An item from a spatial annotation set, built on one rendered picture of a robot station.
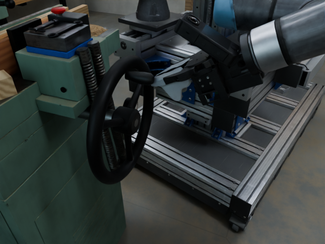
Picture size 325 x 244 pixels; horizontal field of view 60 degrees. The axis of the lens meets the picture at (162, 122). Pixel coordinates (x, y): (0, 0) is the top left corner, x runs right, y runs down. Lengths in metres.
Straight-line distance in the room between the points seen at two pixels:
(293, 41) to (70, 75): 0.39
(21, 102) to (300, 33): 0.51
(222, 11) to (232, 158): 0.99
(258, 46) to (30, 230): 0.64
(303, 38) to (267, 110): 1.42
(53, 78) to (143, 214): 0.99
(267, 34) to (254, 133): 1.20
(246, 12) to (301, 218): 1.20
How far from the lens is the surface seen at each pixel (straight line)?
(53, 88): 0.63
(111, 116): 0.64
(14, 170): 0.67
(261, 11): 0.56
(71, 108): 0.60
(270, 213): 1.55
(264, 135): 1.64
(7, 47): 0.69
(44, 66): 0.62
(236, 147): 1.49
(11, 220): 0.73
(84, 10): 1.04
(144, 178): 1.60
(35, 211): 0.77
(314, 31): 0.46
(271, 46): 0.47
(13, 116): 0.62
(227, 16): 0.57
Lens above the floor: 1.18
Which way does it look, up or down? 36 degrees down
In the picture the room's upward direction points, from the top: straight up
